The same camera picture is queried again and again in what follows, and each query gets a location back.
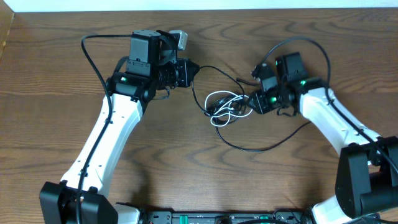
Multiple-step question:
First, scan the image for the long black cable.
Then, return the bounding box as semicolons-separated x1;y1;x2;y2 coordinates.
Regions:
191;65;312;152

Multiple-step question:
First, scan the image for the white usb cable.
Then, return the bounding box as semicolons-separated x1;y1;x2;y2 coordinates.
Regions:
204;90;254;128

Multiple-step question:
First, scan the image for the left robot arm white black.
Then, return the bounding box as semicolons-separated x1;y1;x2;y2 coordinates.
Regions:
39;30;199;223

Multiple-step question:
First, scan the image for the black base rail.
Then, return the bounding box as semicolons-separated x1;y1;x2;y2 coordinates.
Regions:
114;208;380;224

